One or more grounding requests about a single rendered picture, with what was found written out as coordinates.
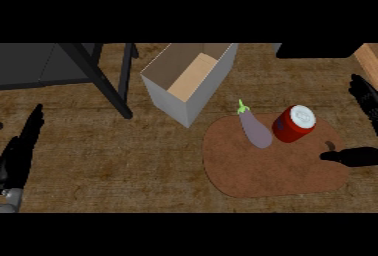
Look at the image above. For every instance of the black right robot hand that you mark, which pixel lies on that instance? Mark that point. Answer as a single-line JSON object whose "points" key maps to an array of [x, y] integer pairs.
{"points": [[363, 100]]}

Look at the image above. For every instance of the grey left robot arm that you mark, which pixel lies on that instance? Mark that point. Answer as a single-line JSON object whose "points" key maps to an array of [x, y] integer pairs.
{"points": [[9, 200]]}

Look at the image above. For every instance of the red can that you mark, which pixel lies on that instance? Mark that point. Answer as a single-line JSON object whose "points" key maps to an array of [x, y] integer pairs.
{"points": [[293, 124]]}

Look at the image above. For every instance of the brown wooden cutting board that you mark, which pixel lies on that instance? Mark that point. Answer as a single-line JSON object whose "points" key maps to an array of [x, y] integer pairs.
{"points": [[273, 163]]}

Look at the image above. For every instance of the grey cardboard box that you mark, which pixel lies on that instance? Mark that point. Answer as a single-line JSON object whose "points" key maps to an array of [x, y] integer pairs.
{"points": [[189, 81]]}

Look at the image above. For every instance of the pale wooden block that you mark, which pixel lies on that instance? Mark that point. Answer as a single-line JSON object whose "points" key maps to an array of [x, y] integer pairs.
{"points": [[369, 61]]}

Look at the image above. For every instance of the black appliance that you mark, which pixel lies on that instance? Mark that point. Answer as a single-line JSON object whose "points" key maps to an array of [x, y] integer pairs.
{"points": [[319, 50]]}

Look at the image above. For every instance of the purple eggplant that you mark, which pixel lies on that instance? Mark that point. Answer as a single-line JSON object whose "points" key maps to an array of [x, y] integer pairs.
{"points": [[255, 129]]}

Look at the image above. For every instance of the dark grey open door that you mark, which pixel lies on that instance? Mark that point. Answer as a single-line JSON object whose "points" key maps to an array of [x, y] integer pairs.
{"points": [[59, 70]]}

